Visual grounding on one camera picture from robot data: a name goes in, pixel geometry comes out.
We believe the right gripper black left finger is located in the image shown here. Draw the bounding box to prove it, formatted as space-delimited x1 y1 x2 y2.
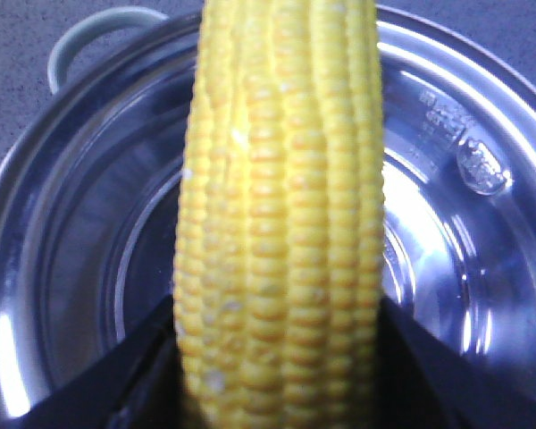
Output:
12 297 180 428

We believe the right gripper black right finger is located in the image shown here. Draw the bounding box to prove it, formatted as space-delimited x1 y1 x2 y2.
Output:
375 297 536 428

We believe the yellow corn cob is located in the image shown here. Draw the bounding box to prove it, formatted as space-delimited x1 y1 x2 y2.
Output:
173 1 384 428

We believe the pale green electric cooking pot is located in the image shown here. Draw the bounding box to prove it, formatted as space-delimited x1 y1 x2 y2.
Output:
0 7 536 428

